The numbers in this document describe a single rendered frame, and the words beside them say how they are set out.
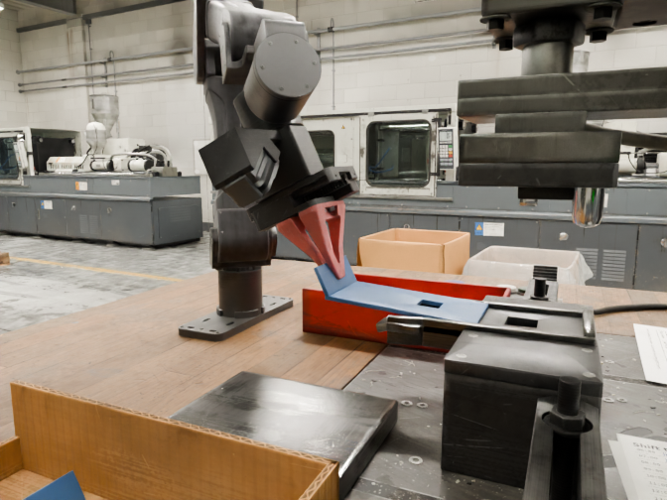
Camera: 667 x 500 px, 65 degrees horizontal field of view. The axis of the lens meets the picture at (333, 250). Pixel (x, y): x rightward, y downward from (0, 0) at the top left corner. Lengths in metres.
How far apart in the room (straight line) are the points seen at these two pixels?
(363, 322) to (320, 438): 0.28
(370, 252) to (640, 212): 2.70
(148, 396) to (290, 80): 0.32
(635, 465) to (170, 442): 0.27
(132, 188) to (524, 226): 4.96
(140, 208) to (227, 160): 6.93
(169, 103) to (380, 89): 3.94
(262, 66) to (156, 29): 9.67
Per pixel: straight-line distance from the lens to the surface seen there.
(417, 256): 2.75
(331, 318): 0.68
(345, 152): 5.50
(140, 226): 7.40
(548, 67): 0.44
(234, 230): 0.70
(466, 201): 5.05
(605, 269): 4.96
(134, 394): 0.56
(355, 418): 0.44
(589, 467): 0.30
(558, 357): 0.41
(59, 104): 12.02
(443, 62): 7.29
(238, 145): 0.44
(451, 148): 4.94
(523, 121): 0.40
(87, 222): 8.22
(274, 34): 0.47
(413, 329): 0.45
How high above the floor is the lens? 1.12
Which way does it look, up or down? 9 degrees down
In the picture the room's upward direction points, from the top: straight up
